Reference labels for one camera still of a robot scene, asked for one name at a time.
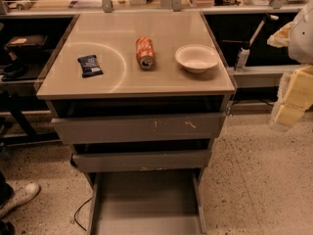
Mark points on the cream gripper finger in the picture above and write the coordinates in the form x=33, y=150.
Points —
x=295, y=97

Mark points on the dark blue rxbar wrapper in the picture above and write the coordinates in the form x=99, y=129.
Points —
x=90, y=66

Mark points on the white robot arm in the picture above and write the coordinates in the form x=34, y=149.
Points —
x=297, y=36

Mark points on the grey top drawer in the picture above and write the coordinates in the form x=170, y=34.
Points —
x=85, y=130

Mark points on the grey drawer cabinet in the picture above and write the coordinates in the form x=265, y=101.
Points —
x=124, y=88

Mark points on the grey middle drawer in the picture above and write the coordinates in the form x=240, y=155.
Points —
x=142, y=161

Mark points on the open grey bottom drawer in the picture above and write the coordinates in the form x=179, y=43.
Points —
x=160, y=202

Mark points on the white bowl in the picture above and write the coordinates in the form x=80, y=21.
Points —
x=196, y=58

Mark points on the orange soda can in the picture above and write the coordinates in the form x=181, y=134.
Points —
x=145, y=54

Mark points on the dark flat box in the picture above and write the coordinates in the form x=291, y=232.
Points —
x=36, y=40

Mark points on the white sneaker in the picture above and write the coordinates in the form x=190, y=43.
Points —
x=20, y=197

